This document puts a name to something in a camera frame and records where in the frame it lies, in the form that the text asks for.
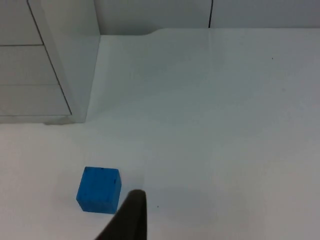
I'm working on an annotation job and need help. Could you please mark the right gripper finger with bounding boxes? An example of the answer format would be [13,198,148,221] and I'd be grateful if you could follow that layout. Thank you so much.
[94,189,148,240]

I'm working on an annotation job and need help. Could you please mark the blue cube block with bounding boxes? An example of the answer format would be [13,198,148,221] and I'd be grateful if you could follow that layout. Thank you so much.
[76,166,122,215]

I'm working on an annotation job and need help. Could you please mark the grey chest of drawers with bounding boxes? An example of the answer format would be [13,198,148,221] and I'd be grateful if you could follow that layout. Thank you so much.
[0,0,101,125]

